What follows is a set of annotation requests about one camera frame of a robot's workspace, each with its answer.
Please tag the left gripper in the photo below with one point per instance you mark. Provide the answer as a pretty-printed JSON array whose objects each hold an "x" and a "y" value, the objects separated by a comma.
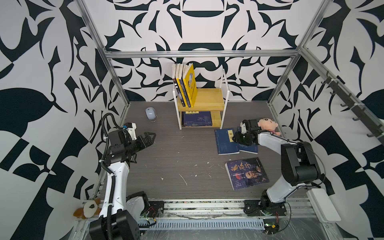
[{"x": 148, "y": 141}]

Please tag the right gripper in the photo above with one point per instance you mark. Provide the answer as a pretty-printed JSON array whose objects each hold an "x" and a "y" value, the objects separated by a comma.
[{"x": 238, "y": 138}]

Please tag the dark purple portrait book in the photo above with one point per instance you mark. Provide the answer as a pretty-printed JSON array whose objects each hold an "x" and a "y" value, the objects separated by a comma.
[{"x": 183, "y": 86}]

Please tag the yellow cartoon book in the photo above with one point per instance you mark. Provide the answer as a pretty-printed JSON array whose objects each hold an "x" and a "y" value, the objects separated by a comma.
[
  {"x": 190, "y": 82},
  {"x": 179, "y": 80}
]

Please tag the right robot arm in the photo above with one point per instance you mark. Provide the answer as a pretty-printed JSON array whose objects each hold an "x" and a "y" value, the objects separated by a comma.
[{"x": 185, "y": 164}]

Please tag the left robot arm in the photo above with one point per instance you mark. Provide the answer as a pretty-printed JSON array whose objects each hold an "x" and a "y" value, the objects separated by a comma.
[{"x": 119, "y": 216}]

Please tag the plush doll pink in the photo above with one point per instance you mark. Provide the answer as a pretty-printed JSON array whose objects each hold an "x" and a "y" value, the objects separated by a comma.
[{"x": 269, "y": 125}]

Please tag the light blue alarm clock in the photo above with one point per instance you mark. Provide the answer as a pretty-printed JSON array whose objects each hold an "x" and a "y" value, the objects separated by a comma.
[{"x": 151, "y": 114}]

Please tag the white wooden book shelf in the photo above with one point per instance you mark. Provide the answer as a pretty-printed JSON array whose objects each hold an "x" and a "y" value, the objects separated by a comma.
[{"x": 214, "y": 100}]

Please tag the black barcode book on shelf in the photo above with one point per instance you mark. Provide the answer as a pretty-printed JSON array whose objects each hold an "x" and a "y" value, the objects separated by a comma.
[{"x": 174, "y": 71}]

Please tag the brown white plush toy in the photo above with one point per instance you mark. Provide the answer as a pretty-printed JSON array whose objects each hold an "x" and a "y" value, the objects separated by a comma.
[{"x": 89, "y": 210}]

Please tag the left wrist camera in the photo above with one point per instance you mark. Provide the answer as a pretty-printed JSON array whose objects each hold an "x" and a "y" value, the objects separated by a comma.
[{"x": 131, "y": 129}]

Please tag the wall hook rail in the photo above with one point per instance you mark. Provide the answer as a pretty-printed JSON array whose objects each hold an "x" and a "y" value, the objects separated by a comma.
[{"x": 351, "y": 102}]

